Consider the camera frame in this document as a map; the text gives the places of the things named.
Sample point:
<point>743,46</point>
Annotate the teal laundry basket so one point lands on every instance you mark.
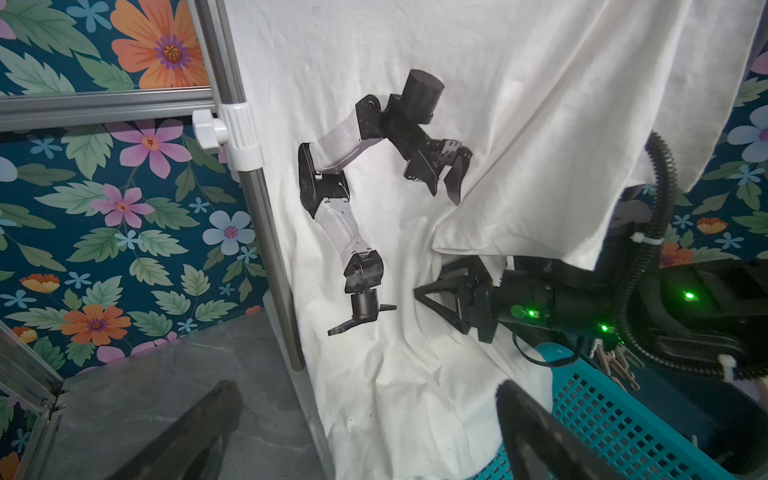
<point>621,430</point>

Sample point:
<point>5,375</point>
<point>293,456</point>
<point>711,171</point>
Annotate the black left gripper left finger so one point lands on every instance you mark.
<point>195,445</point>

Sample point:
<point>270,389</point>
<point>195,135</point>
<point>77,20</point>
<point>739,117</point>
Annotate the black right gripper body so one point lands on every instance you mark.
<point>466,296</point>

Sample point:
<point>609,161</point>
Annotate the dark teal clothespin tray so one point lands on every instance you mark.
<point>728,421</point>

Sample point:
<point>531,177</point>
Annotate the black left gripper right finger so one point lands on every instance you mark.
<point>538,446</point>

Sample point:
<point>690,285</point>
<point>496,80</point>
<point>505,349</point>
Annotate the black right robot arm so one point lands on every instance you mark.
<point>705,319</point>

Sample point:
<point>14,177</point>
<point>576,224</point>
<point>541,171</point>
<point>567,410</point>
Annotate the white garment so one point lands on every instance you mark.
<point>406,396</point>
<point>574,139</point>

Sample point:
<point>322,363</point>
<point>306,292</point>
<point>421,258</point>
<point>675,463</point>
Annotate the white steel clothes rack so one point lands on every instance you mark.
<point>233,127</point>

